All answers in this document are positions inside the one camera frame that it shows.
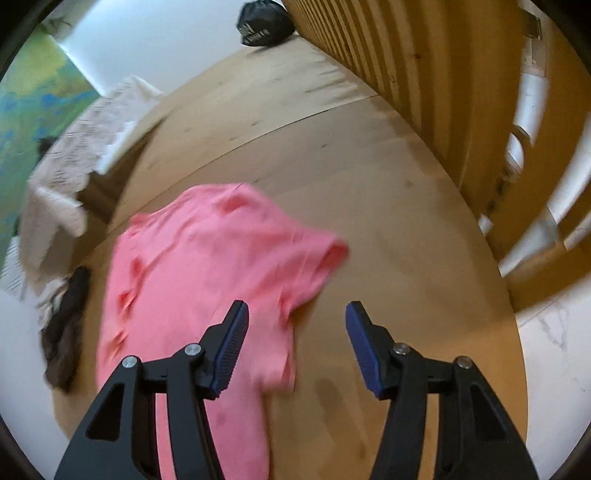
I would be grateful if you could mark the green and blue painting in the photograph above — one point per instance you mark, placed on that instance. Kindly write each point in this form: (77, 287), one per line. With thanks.
(37, 101)

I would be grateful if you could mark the small black object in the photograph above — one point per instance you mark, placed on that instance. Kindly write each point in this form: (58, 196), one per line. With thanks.
(45, 145)

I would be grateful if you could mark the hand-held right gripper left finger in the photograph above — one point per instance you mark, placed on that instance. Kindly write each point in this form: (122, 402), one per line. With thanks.
(231, 346)

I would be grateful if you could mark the wooden slatted railing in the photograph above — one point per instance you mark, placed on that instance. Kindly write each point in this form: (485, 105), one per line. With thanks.
(369, 41)

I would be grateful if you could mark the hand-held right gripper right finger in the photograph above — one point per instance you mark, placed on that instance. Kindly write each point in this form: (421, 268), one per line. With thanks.
(360, 350)

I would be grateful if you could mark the white frame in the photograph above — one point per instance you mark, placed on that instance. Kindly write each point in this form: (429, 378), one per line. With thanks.
(549, 221)

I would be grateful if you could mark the white striped cloth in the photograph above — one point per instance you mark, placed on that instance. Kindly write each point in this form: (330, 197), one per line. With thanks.
(11, 267)

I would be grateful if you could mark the pink t-shirt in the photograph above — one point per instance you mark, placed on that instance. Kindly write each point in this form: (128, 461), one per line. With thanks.
(194, 258)

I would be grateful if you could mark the black bag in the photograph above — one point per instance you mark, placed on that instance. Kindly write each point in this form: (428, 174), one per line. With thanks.
(263, 23)

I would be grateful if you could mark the dark clothes pile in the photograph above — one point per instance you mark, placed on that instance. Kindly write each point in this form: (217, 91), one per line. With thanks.
(64, 332)

